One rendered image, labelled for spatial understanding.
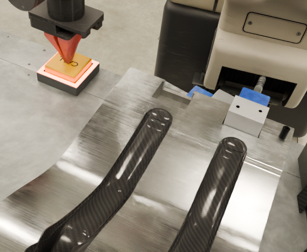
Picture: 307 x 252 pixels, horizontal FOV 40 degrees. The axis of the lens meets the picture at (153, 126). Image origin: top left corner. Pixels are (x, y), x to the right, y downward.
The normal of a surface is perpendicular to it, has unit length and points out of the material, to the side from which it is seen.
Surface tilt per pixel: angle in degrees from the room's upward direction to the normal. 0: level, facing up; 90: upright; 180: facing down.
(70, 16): 90
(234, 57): 98
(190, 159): 3
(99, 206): 28
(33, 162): 0
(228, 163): 2
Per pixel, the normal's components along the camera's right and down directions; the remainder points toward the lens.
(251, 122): -0.41, 0.64
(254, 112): 0.11, -0.68
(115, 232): 0.29, -0.90
